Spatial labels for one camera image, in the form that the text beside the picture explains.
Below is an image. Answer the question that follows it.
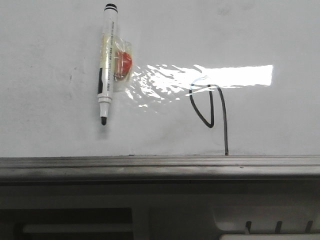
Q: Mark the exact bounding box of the white whiteboard marker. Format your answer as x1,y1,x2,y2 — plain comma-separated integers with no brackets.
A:
97,3,118,126

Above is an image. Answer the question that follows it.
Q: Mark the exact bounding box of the red magnet taped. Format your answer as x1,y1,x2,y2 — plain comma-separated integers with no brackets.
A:
114,38,133,82

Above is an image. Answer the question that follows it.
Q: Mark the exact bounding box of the white whiteboard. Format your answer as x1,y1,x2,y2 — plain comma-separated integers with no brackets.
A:
0,0,320,157

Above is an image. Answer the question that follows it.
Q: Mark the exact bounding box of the grey metal whiteboard tray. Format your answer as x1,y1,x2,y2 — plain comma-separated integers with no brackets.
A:
0,155,320,184

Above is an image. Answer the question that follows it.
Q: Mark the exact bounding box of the grey plastic unit below board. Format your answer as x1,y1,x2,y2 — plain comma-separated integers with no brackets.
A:
0,181,320,240

